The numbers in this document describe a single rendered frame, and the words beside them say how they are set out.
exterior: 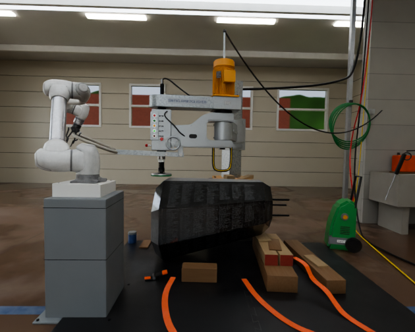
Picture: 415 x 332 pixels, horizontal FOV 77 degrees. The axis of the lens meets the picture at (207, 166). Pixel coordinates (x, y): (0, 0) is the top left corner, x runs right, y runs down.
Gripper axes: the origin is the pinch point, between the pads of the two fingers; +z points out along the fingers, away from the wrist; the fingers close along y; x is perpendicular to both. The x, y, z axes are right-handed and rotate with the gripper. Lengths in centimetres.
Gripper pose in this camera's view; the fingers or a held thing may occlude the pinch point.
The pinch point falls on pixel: (69, 142)
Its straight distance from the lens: 294.2
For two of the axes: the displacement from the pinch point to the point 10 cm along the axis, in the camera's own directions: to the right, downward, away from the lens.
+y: 8.4, 3.7, 4.1
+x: -3.8, -1.5, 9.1
